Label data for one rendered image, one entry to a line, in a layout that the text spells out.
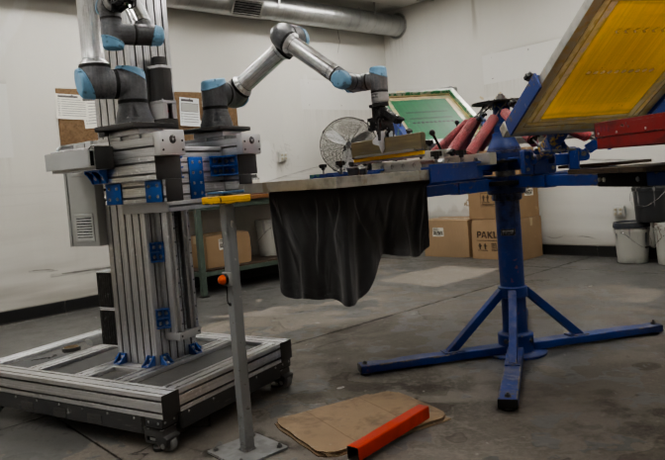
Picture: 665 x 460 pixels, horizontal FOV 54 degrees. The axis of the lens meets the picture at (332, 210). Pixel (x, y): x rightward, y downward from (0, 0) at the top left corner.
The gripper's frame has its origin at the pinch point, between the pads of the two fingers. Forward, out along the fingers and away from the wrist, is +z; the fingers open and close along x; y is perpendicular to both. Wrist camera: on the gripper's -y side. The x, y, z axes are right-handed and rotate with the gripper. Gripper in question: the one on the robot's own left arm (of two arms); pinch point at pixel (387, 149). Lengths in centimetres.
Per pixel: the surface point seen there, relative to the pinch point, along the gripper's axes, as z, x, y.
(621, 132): 2, -5, -98
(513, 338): 94, -63, -15
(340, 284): 49, 47, -16
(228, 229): 26, 76, 10
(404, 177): 12.0, 23.2, -29.5
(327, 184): 12, 57, -25
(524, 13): -145, -415, 180
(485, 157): 6.6, -24.4, -32.3
